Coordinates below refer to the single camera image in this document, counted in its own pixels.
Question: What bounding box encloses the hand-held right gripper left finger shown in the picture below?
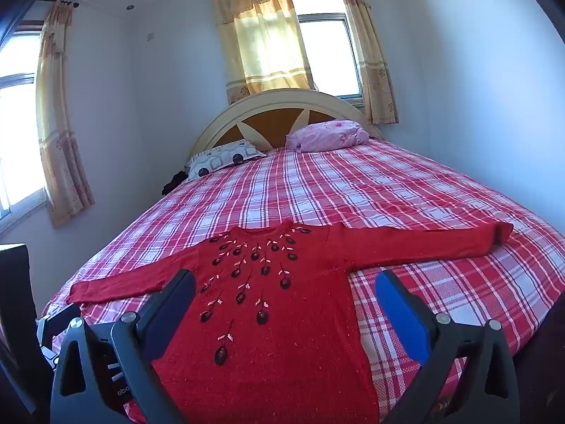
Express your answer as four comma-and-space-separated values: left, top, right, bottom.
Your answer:
50, 269, 197, 424

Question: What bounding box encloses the beige floral curtain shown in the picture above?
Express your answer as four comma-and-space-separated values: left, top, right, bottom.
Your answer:
330, 0, 400, 125

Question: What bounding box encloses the cream and orange headboard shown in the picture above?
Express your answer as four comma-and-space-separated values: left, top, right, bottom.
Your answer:
190, 89, 384, 160

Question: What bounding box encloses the short yellow curtain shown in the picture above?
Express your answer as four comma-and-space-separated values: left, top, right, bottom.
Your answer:
209, 0, 314, 106

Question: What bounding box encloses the pink floral pillow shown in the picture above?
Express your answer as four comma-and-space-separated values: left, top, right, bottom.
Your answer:
286, 120, 370, 153

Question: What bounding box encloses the red embroidered knit sweater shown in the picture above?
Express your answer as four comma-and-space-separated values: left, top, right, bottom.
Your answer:
66, 220, 514, 424

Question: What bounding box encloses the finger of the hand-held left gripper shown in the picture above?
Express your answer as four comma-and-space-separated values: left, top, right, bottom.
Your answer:
37, 304, 83, 367

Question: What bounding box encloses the grey patterned pillow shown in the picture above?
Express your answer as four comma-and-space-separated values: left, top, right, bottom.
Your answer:
185, 139, 268, 182

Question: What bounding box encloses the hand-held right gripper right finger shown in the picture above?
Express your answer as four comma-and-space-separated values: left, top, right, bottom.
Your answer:
374, 270, 522, 424

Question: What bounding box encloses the red white plaid bedspread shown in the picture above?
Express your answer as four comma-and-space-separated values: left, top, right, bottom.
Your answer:
42, 139, 565, 424

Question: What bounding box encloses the side window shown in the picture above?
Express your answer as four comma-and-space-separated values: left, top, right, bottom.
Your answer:
0, 31, 47, 230

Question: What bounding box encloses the window behind headboard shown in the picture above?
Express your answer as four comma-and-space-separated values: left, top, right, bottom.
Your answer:
287, 0, 365, 107

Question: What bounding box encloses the dark cloth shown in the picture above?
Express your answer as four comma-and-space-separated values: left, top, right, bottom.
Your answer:
161, 170, 190, 197

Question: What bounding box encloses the dark chair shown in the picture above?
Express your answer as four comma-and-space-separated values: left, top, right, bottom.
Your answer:
0, 243, 49, 411

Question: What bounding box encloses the long beige curtain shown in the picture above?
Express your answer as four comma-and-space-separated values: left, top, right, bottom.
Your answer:
35, 0, 95, 229

